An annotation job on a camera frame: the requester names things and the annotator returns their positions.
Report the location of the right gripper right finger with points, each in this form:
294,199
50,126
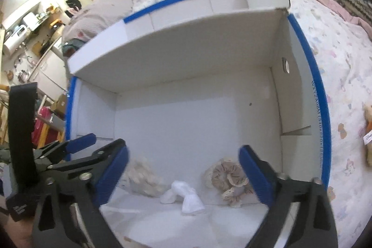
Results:
314,224

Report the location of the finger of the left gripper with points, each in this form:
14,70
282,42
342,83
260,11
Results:
80,143

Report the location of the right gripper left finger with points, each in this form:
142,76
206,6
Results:
67,214

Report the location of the white lace scrunchie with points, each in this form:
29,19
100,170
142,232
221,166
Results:
139,178

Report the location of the brown fuzzy scrunchie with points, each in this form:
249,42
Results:
228,184

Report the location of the white sock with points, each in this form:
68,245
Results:
191,202

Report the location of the wooden chair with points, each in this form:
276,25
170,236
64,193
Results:
47,127

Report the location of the white kitchen cabinet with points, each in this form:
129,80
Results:
50,74

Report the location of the brown plush toy orange scarf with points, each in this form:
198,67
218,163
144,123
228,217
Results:
367,136

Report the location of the white box with blue rim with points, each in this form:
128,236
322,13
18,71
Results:
186,83

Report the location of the patterned white bed cover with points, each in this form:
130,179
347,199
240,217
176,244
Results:
343,54

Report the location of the striped knitted blanket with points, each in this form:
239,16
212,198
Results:
357,12

